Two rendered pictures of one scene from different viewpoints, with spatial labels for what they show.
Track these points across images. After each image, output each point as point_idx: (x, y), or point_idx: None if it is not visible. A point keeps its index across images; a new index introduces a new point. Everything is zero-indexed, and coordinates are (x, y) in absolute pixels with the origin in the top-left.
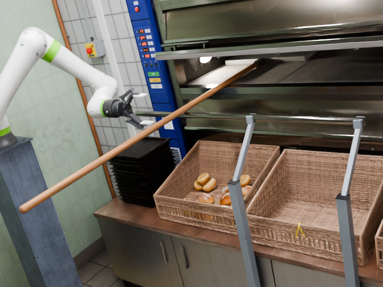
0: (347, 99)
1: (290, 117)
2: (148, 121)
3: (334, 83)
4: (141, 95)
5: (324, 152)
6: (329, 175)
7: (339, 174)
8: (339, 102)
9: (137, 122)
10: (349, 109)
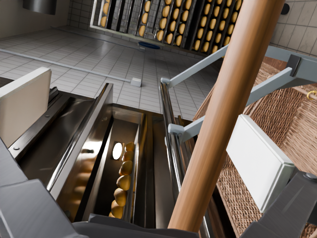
0: (152, 190)
1: (163, 104)
2: (241, 168)
3: (131, 208)
4: (35, 71)
5: (230, 217)
6: (262, 214)
7: (252, 202)
8: (157, 206)
9: (305, 193)
10: (164, 197)
